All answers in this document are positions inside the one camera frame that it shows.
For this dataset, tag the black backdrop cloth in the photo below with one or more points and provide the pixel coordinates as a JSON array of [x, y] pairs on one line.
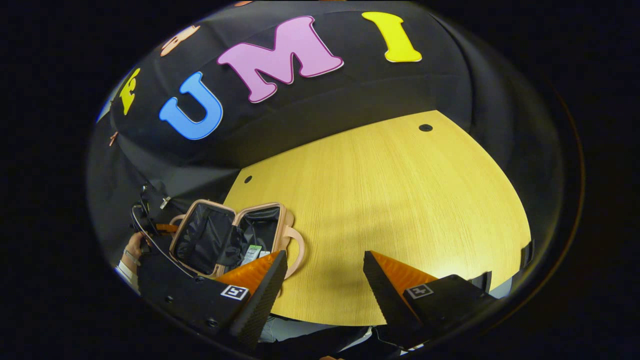
[[350, 95]]

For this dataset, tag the black table bracket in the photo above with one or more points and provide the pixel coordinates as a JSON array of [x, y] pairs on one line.
[[526, 254], [481, 281]]

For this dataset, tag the white cloth clip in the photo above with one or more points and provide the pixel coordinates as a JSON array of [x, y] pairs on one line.
[[165, 202]]

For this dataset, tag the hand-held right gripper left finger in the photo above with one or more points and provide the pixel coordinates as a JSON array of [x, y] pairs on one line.
[[262, 302]]

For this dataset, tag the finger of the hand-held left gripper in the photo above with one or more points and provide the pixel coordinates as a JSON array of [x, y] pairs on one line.
[[167, 228]]

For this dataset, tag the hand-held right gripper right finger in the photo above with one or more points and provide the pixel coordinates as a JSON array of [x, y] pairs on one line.
[[385, 300]]

